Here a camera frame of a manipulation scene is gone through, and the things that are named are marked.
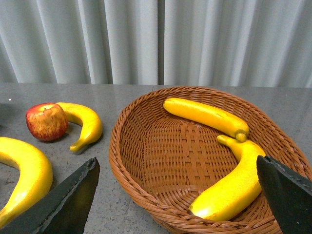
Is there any white pleated curtain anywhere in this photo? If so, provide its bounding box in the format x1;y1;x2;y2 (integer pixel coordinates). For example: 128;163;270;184
0;0;312;87

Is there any yellow banana in basket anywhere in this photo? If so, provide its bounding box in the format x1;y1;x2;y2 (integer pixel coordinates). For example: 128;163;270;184
187;135;265;221
163;97;249;142

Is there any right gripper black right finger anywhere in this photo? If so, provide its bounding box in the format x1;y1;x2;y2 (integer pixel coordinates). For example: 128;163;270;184
256;156;312;234

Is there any yellow banana lower in basket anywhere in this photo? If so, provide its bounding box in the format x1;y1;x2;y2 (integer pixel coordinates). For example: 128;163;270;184
187;135;265;221

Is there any brown wicker basket with bananas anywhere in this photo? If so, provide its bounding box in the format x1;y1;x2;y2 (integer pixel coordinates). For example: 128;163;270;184
109;86;312;234

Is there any yellow banana upper in basket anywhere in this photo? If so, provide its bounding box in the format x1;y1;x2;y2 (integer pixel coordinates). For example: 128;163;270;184
163;97;249;142

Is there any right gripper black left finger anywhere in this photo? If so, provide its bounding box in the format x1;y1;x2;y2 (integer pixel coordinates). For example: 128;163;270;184
0;158;100;234

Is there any red yellow apple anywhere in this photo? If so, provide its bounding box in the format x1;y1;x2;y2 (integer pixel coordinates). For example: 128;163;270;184
25;103;69;142

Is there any large yellow banana near left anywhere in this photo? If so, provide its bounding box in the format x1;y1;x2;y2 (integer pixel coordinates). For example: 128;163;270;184
0;137;53;227

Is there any curved yellow banana on table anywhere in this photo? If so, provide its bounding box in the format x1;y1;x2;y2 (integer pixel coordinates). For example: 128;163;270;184
57;102;103;152

